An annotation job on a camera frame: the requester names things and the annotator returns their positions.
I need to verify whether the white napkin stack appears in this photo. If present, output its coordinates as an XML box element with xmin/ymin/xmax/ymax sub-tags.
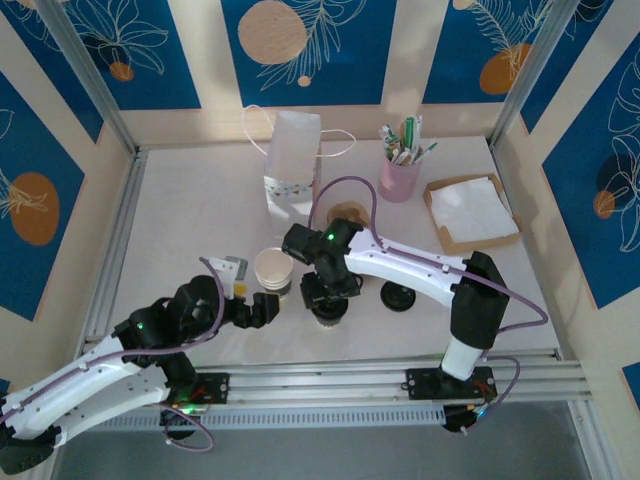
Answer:
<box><xmin>429</xmin><ymin>175</ymin><xmax>520</xmax><ymax>242</ymax></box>

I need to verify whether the stack of paper cups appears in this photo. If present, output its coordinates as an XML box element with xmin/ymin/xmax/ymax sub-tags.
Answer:
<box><xmin>253</xmin><ymin>247</ymin><xmax>295</xmax><ymax>302</ymax></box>

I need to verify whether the white sachet with green print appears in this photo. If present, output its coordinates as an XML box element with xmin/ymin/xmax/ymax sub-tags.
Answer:
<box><xmin>378</xmin><ymin>124</ymin><xmax>401</xmax><ymax>152</ymax></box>

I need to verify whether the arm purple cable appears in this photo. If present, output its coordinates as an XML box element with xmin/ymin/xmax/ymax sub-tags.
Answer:
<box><xmin>0</xmin><ymin>257</ymin><xmax>224</xmax><ymax>454</ymax></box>
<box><xmin>308</xmin><ymin>175</ymin><xmax>550</xmax><ymax>419</ymax></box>

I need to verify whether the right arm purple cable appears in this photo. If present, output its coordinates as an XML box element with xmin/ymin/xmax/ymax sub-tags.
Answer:
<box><xmin>308</xmin><ymin>175</ymin><xmax>550</xmax><ymax>419</ymax></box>

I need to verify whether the white straw with green tip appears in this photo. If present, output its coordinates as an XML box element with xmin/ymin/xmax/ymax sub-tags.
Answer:
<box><xmin>414</xmin><ymin>139</ymin><xmax>439</xmax><ymax>164</ymax></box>

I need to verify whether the brown pulp cup carrier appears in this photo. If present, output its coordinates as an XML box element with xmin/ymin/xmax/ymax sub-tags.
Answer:
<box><xmin>327</xmin><ymin>199</ymin><xmax>374</xmax><ymax>226</ymax></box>

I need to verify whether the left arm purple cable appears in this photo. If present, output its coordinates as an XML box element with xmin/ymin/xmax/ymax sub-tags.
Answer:
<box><xmin>0</xmin><ymin>257</ymin><xmax>224</xmax><ymax>454</ymax></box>

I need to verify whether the pink cylindrical holder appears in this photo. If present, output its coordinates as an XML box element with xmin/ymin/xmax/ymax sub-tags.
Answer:
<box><xmin>377</xmin><ymin>149</ymin><xmax>424</xmax><ymax>204</ymax></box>

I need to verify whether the brown cardboard napkin tray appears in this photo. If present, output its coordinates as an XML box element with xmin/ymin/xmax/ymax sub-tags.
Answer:
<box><xmin>422</xmin><ymin>172</ymin><xmax>524</xmax><ymax>255</ymax></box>

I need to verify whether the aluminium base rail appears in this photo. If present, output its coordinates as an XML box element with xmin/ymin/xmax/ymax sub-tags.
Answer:
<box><xmin>42</xmin><ymin>349</ymin><xmax>596</xmax><ymax>412</ymax></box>

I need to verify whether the grey slotted cable duct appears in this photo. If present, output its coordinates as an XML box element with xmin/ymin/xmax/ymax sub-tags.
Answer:
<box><xmin>94</xmin><ymin>404</ymin><xmax>447</xmax><ymax>434</ymax></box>

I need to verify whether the aluminium frame post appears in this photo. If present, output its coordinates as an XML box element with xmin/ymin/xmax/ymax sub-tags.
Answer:
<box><xmin>488</xmin><ymin>0</ymin><xmax>586</xmax><ymax>150</ymax></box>
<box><xmin>37</xmin><ymin>0</ymin><xmax>140</xmax><ymax>157</ymax></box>

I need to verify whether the white paper gift bag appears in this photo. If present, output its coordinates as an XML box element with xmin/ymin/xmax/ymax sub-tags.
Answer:
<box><xmin>242</xmin><ymin>104</ymin><xmax>357</xmax><ymax>240</ymax></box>

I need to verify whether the aluminium side rail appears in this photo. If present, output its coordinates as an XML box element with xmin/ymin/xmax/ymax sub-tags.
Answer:
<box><xmin>79</xmin><ymin>148</ymin><xmax>150</xmax><ymax>351</ymax></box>

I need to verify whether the black paper coffee cup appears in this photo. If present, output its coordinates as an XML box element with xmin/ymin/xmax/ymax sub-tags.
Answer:
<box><xmin>314</xmin><ymin>314</ymin><xmax>349</xmax><ymax>332</ymax></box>

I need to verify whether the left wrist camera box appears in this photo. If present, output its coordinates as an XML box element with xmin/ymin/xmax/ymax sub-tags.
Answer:
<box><xmin>207</xmin><ymin>254</ymin><xmax>250</xmax><ymax>301</ymax></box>

